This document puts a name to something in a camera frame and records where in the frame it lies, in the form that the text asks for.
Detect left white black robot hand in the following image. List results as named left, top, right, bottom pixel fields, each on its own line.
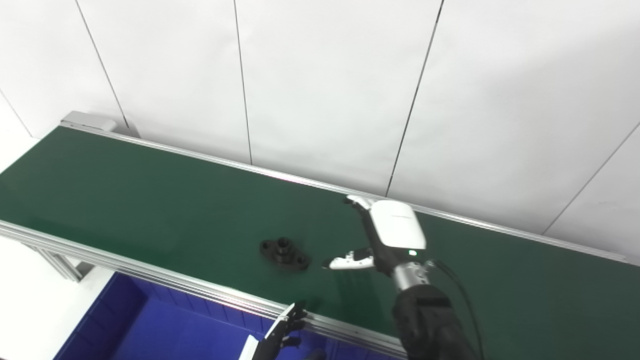
left=238, top=301, right=327, bottom=360

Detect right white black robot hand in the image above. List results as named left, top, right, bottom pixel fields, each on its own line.
left=322, top=194, right=428, bottom=279

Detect black flanged metal part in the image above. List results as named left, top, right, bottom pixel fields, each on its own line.
left=259, top=236, right=311, bottom=272

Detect blue plastic bin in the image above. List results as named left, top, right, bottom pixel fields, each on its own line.
left=53, top=271, right=403, bottom=360

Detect green conveyor belt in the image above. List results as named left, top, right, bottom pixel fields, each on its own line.
left=0, top=126, right=640, bottom=360
left=0, top=111, right=640, bottom=360

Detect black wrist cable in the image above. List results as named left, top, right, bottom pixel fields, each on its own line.
left=429, top=258, right=487, bottom=360

